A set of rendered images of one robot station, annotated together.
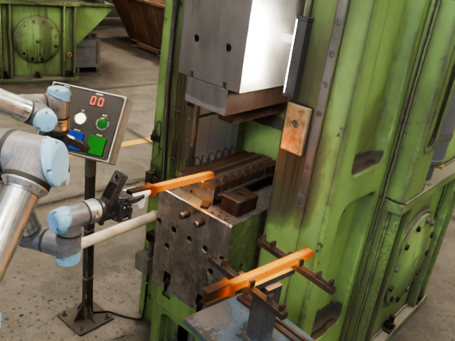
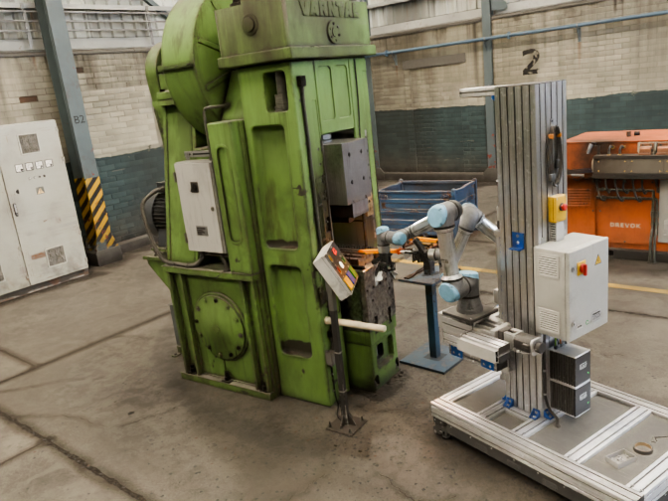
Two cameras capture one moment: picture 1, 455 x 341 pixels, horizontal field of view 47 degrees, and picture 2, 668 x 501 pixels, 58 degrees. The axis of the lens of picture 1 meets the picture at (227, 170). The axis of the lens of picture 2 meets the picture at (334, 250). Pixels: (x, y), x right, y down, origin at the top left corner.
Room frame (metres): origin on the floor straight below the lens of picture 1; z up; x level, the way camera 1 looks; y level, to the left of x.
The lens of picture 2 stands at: (2.19, 4.11, 2.13)
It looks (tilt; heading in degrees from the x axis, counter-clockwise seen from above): 15 degrees down; 268
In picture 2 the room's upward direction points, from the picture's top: 7 degrees counter-clockwise
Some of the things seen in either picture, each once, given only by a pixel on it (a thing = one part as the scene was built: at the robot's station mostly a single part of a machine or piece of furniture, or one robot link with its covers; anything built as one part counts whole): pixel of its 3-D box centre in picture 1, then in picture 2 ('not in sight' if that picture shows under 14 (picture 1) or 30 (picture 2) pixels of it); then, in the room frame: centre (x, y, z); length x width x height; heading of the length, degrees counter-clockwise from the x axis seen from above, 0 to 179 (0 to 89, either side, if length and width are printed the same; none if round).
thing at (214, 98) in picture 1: (242, 88); (334, 207); (1.97, -0.01, 1.32); 0.42 x 0.20 x 0.10; 142
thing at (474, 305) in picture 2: not in sight; (469, 301); (1.32, 0.93, 0.87); 0.15 x 0.15 x 0.10
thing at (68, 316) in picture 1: (85, 310); (345, 418); (2.09, 0.61, 0.05); 0.22 x 0.22 x 0.09; 52
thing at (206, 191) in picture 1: (230, 172); (340, 256); (1.97, -0.01, 0.96); 0.42 x 0.20 x 0.09; 142
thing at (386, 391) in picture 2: not in sight; (384, 384); (1.77, 0.15, 0.01); 0.58 x 0.39 x 0.01; 52
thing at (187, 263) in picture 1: (233, 233); (347, 289); (1.95, -0.06, 0.69); 0.56 x 0.38 x 0.45; 142
